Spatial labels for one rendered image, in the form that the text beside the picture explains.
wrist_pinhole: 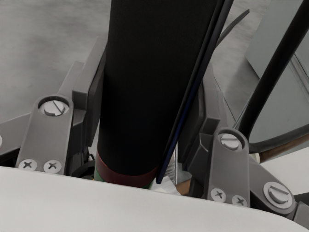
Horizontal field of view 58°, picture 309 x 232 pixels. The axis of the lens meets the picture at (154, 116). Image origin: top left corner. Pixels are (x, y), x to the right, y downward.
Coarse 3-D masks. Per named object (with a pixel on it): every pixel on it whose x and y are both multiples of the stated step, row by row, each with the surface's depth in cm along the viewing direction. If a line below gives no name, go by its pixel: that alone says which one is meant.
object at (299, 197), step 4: (308, 192) 29; (296, 196) 29; (300, 196) 29; (304, 196) 28; (308, 196) 28; (296, 200) 28; (300, 200) 27; (304, 200) 27; (308, 200) 27; (308, 204) 26
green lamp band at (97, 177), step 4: (96, 168) 14; (96, 172) 14; (96, 176) 15; (100, 176) 14; (96, 180) 15; (100, 180) 14; (152, 180) 14; (148, 184) 14; (152, 184) 15; (144, 188) 14; (148, 188) 15
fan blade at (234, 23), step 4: (244, 12) 39; (248, 12) 38; (240, 16) 39; (244, 16) 38; (236, 20) 39; (240, 20) 38; (232, 24) 40; (236, 24) 38; (228, 28) 41; (232, 28) 38; (224, 32) 41; (228, 32) 38; (220, 36) 43; (224, 36) 38; (220, 40) 39
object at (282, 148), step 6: (300, 138) 30; (306, 138) 30; (288, 144) 29; (294, 144) 29; (300, 144) 30; (270, 150) 27; (276, 150) 28; (282, 150) 28; (264, 156) 27; (270, 156) 27; (186, 180) 23; (180, 186) 22; (186, 186) 22; (180, 192) 22; (186, 192) 22
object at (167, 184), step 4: (164, 180) 22; (168, 180) 22; (156, 184) 22; (160, 184) 22; (164, 184) 22; (168, 184) 22; (172, 184) 22; (152, 188) 22; (156, 188) 22; (164, 188) 22; (168, 188) 22; (172, 188) 22; (168, 192) 22; (172, 192) 22; (176, 192) 22
